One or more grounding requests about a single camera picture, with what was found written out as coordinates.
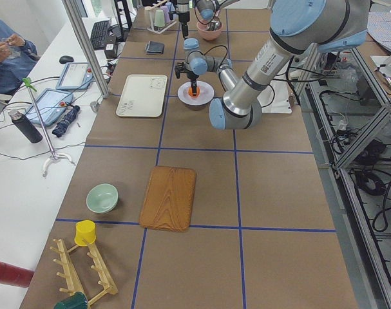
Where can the white plate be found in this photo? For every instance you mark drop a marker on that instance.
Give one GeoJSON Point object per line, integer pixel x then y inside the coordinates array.
{"type": "Point", "coordinates": [203, 95]}

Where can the green ceramic bowl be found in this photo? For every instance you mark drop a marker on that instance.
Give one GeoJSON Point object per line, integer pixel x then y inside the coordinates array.
{"type": "Point", "coordinates": [102, 198]}

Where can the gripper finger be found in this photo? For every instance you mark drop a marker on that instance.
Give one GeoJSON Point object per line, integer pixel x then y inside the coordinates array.
{"type": "Point", "coordinates": [184, 30]}
{"type": "Point", "coordinates": [193, 87]}

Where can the red cylinder bottle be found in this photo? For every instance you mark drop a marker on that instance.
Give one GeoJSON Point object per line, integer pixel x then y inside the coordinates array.
{"type": "Point", "coordinates": [14, 275]}

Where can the wooden cup rack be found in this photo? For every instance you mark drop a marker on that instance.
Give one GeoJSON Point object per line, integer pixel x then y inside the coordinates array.
{"type": "Point", "coordinates": [84, 272]}

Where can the metal stand with green clip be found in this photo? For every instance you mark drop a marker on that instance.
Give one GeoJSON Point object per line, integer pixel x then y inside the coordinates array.
{"type": "Point", "coordinates": [54, 156]}

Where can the person in blue hoodie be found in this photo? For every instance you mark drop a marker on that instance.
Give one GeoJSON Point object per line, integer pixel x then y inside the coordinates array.
{"type": "Point", "coordinates": [18, 57]}

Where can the white camera pillar base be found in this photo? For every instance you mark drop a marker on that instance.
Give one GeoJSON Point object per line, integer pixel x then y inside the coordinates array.
{"type": "Point", "coordinates": [275, 98]}

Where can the white cup rack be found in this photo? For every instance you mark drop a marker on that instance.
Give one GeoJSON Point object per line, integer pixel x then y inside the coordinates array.
{"type": "Point", "coordinates": [151, 11]}

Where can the orange fruit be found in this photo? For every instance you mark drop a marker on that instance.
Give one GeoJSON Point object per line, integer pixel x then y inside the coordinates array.
{"type": "Point", "coordinates": [197, 92]}

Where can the cream bear tray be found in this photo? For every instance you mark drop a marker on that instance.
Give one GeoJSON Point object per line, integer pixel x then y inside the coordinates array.
{"type": "Point", "coordinates": [142, 96]}

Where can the yellow cup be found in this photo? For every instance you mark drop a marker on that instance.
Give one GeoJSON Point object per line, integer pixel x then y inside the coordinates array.
{"type": "Point", "coordinates": [85, 233]}

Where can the black keyboard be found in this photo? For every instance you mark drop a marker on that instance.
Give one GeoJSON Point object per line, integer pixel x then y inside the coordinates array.
{"type": "Point", "coordinates": [99, 34]}

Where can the pink bowl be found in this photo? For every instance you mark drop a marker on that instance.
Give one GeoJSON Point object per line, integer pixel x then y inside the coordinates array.
{"type": "Point", "coordinates": [211, 30]}

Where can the aluminium frame post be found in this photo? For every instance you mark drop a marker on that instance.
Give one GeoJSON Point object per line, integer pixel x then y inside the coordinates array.
{"type": "Point", "coordinates": [79, 29]}

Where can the black water bottle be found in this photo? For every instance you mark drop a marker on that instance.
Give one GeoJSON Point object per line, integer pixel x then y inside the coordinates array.
{"type": "Point", "coordinates": [25, 126]}

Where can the wooden tray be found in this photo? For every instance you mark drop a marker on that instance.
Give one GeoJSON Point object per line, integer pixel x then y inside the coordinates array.
{"type": "Point", "coordinates": [169, 199]}

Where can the teach pendant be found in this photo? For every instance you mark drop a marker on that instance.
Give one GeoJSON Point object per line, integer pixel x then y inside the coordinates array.
{"type": "Point", "coordinates": [52, 103]}
{"type": "Point", "coordinates": [75, 76]}

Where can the far teach pendant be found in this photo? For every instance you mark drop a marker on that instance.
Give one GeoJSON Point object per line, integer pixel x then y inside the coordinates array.
{"type": "Point", "coordinates": [75, 76]}

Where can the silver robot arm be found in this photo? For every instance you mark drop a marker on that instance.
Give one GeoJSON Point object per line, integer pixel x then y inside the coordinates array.
{"type": "Point", "coordinates": [295, 25]}
{"type": "Point", "coordinates": [206, 9]}

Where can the near teach pendant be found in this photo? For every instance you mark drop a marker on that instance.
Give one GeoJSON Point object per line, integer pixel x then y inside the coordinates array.
{"type": "Point", "coordinates": [52, 103]}

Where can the grey folded cloth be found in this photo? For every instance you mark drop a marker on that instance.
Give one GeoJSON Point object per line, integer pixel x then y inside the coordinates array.
{"type": "Point", "coordinates": [154, 48]}

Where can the purple pastel cup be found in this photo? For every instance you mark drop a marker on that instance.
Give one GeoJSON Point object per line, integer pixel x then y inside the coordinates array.
{"type": "Point", "coordinates": [165, 10]}

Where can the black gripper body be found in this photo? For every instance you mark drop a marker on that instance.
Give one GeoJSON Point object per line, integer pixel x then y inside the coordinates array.
{"type": "Point", "coordinates": [192, 76]}
{"type": "Point", "coordinates": [183, 16]}

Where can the black computer mouse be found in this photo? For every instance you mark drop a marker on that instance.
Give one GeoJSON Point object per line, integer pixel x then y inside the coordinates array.
{"type": "Point", "coordinates": [66, 59]}

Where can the small black box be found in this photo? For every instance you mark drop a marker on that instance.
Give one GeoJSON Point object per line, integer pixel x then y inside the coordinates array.
{"type": "Point", "coordinates": [110, 50]}

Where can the folded navy umbrella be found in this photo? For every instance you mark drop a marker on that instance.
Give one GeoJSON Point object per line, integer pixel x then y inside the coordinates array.
{"type": "Point", "coordinates": [62, 127]}

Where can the dark green cup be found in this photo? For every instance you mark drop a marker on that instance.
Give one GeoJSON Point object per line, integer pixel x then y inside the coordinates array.
{"type": "Point", "coordinates": [76, 301]}

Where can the green pastel cup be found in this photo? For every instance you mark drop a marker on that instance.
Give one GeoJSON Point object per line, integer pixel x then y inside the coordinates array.
{"type": "Point", "coordinates": [159, 21]}

